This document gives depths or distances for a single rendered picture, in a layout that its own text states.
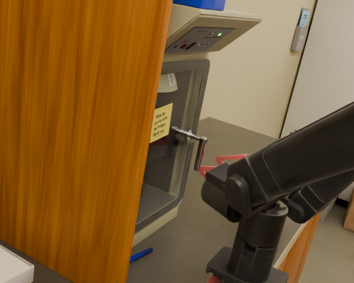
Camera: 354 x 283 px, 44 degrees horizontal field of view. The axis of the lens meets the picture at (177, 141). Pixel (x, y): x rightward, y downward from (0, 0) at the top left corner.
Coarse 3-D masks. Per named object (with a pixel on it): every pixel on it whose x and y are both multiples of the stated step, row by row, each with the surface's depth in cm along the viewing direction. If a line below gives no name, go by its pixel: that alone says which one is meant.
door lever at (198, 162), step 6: (186, 138) 107; (192, 138) 107; (198, 138) 106; (204, 138) 105; (204, 144) 106; (198, 150) 107; (204, 150) 107; (198, 156) 107; (198, 162) 107; (198, 168) 108
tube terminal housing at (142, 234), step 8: (168, 56) 90; (176, 56) 93; (184, 56) 96; (192, 56) 99; (200, 56) 103; (176, 208) 120; (168, 216) 116; (152, 224) 109; (160, 224) 114; (144, 232) 107; (152, 232) 111; (136, 240) 104
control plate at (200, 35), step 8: (192, 32) 78; (200, 32) 80; (208, 32) 83; (216, 32) 86; (224, 32) 90; (176, 40) 78; (184, 40) 80; (192, 40) 83; (200, 40) 86; (208, 40) 90; (216, 40) 93; (168, 48) 80; (176, 48) 83; (184, 48) 86; (192, 48) 89; (200, 48) 92
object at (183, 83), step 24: (168, 72) 89; (192, 72) 99; (168, 96) 93; (192, 96) 103; (192, 120) 107; (168, 144) 100; (192, 144) 112; (168, 168) 104; (144, 192) 97; (168, 192) 108; (144, 216) 101
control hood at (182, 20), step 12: (180, 12) 73; (192, 12) 72; (204, 12) 72; (216, 12) 77; (228, 12) 81; (240, 12) 94; (180, 24) 73; (192, 24) 74; (204, 24) 77; (216, 24) 81; (228, 24) 86; (240, 24) 91; (252, 24) 96; (168, 36) 75; (180, 36) 77; (228, 36) 96; (216, 48) 101
